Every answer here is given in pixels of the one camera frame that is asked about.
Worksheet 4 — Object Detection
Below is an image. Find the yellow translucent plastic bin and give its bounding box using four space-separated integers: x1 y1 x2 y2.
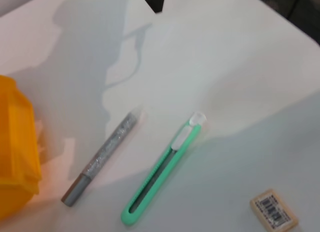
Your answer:
0 75 42 215

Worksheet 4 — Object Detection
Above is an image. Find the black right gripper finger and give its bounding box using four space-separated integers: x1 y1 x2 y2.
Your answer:
143 0 165 14

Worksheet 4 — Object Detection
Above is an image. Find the beige eraser with barcode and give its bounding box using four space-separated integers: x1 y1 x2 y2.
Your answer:
249 188 300 230

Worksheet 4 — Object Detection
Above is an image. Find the silver glitter pen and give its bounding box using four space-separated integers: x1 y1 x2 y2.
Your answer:
61 111 138 208

